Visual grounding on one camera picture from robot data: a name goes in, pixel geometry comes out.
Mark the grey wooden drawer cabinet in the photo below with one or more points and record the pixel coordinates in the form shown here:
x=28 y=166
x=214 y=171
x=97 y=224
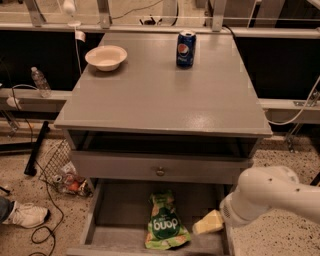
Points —
x=151 y=106

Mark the open grey middle drawer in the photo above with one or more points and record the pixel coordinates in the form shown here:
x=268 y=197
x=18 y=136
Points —
x=117 y=221

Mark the blue pepsi can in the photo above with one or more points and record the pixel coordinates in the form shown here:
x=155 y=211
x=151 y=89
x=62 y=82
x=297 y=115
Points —
x=185 y=50

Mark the white bowl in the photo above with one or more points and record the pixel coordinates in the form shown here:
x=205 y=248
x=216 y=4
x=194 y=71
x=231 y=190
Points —
x=106 y=58

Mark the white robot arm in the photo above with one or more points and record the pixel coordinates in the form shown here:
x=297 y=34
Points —
x=260 y=189

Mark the wire mesh basket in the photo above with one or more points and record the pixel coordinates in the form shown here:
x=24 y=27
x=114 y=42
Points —
x=54 y=160

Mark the round metal drawer knob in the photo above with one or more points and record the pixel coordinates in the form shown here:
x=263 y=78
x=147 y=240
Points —
x=160 y=171

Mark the white sneaker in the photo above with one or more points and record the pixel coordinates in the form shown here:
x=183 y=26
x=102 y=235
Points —
x=27 y=215

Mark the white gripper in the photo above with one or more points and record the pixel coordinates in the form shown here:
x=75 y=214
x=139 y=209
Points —
x=229 y=208

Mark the clear plastic water bottle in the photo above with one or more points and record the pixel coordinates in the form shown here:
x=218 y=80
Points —
x=41 y=82

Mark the green rice chip bag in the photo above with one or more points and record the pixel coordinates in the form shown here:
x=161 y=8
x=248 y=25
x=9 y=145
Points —
x=165 y=230

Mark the black bar on floor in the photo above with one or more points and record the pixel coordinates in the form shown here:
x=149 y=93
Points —
x=30 y=169

